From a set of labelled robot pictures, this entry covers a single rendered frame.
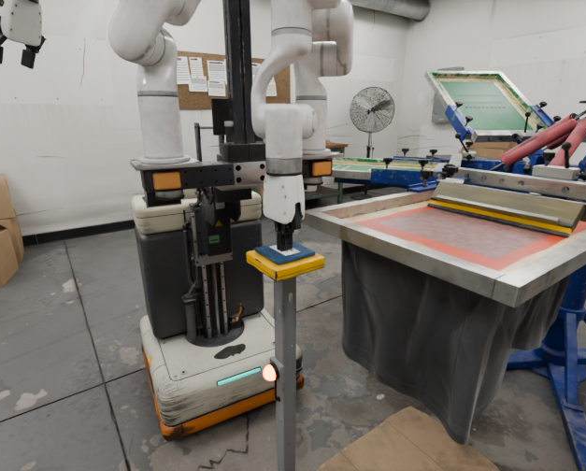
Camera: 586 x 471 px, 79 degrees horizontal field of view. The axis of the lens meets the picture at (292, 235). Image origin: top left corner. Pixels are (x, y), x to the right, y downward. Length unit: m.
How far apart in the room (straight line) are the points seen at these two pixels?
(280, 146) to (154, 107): 0.36
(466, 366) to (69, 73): 4.10
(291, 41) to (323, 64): 0.32
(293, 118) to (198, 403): 1.18
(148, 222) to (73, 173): 2.86
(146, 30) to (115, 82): 3.51
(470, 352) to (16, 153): 4.08
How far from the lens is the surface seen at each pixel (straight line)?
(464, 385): 0.94
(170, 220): 1.54
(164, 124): 0.95
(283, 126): 0.71
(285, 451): 1.12
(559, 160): 1.76
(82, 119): 4.32
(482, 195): 1.24
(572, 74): 5.65
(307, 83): 1.11
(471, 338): 0.87
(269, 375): 0.92
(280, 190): 0.72
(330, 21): 1.05
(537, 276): 0.74
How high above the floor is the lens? 1.25
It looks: 19 degrees down
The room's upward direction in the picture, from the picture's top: straight up
